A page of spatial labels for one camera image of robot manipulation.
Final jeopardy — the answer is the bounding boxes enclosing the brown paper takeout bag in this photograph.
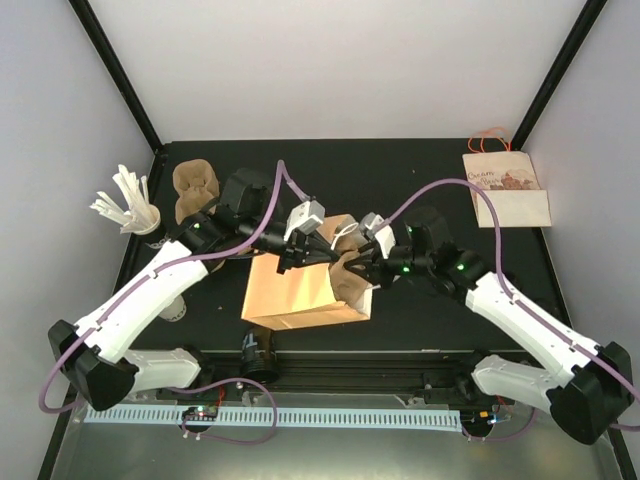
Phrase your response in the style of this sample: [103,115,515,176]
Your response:
[241,214,373,331]

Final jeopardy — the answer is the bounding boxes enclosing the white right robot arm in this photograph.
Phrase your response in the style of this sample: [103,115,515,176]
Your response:
[344,207,634,445]

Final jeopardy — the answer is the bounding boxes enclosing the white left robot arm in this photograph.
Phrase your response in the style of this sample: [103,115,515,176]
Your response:
[48,162,338,411]

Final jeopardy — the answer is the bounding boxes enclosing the white paper coffee cup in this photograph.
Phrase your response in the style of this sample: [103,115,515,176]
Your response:
[159,296,187,322]

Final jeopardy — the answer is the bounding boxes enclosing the stack of black cup lids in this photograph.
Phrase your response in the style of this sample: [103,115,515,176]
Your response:
[240,326,279,384]

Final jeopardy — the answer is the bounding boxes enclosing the stack of pulp cup carriers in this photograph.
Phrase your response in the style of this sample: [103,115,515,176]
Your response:
[172,159,220,225]

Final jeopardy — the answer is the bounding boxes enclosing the cup of white wrapped stirrers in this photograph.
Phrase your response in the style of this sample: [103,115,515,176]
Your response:
[89,164,167,250]

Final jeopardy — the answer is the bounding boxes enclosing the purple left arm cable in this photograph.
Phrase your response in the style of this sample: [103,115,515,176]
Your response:
[38,159,314,445]

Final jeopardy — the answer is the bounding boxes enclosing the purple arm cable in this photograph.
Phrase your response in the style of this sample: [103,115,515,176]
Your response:
[387,179,640,444]
[38,159,314,445]

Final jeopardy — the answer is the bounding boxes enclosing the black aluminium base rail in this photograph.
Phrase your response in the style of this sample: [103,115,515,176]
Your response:
[188,351,515,409]

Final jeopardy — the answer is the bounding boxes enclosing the printed paper bag orange handles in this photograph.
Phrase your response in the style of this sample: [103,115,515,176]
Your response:
[462,127,552,228]

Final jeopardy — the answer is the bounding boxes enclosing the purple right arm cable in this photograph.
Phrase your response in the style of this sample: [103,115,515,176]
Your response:
[387,179,640,444]

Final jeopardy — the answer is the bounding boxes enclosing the light blue cable duct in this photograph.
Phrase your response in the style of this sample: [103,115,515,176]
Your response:
[84,404,462,433]

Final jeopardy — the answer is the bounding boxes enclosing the black left frame post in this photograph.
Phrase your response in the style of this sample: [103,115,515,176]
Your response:
[68,0,163,154]

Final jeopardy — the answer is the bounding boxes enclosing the black frame post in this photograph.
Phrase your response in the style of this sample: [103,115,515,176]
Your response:
[68,0,163,154]
[510,0,608,151]

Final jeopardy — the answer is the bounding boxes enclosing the black right frame post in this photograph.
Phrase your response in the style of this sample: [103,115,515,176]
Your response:
[510,0,608,151]

